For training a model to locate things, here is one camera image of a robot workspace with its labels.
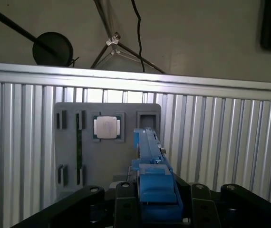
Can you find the black round-base stand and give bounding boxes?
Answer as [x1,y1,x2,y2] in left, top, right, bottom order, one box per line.
[0,0,79,67]

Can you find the silver CPU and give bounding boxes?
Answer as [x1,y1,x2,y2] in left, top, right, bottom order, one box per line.
[93,115,122,140]

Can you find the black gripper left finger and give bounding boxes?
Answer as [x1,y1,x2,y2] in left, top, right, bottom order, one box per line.
[11,181,142,228]

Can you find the silver tripod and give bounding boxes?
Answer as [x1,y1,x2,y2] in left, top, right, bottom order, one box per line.
[90,0,167,75]

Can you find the hanging black cable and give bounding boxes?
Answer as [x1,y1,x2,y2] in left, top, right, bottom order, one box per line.
[130,0,146,72]

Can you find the green RAM stick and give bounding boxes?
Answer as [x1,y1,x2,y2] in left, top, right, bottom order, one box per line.
[75,113,83,186]

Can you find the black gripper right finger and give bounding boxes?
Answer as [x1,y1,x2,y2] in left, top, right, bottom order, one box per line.
[190,182,271,228]

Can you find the grey parts rack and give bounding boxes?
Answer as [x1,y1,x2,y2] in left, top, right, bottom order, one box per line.
[54,102,162,205]

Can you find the hard disk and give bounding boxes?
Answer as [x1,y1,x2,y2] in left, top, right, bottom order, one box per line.
[127,127,184,226]

